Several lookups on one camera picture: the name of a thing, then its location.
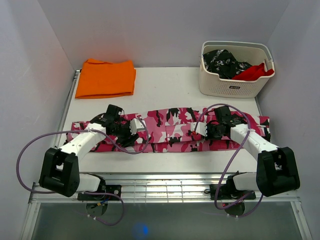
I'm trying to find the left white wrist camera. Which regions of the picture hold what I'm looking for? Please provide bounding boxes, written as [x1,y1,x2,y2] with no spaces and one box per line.
[129,118,147,135]

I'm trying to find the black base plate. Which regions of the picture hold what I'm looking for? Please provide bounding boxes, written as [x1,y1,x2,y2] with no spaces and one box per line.
[77,184,122,202]
[208,182,257,201]

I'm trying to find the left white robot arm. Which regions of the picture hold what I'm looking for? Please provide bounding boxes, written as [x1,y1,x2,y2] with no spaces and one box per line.
[39,104,145,200]

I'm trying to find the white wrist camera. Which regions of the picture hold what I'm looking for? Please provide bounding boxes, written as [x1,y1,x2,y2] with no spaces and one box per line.
[190,122,208,137]
[129,118,147,135]

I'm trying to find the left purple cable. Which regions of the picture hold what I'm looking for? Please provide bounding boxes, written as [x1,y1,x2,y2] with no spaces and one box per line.
[16,118,150,227]

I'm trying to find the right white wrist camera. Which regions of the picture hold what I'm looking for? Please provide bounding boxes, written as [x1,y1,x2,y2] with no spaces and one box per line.
[190,122,208,137]

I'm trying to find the pink camouflage trousers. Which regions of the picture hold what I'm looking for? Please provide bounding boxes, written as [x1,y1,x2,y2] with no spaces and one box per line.
[66,106,271,154]

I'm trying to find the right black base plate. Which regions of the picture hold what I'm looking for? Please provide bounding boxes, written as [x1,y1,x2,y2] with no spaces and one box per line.
[208,182,257,201]

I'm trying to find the cream plastic laundry basket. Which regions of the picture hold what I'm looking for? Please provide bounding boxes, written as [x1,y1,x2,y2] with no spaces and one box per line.
[198,40,275,98]

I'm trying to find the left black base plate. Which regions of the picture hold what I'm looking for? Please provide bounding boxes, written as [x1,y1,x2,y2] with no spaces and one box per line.
[77,184,122,202]

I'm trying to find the black white patterned trousers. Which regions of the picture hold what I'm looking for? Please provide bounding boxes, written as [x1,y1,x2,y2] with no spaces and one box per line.
[202,49,252,80]

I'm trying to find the red trousers in basket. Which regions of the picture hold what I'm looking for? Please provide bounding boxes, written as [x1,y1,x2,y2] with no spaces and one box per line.
[232,63,275,82]

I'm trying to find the folded orange trousers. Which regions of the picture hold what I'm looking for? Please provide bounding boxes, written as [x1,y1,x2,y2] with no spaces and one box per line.
[75,58,136,99]

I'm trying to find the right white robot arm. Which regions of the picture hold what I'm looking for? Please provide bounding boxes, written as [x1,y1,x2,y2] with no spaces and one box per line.
[194,106,301,199]

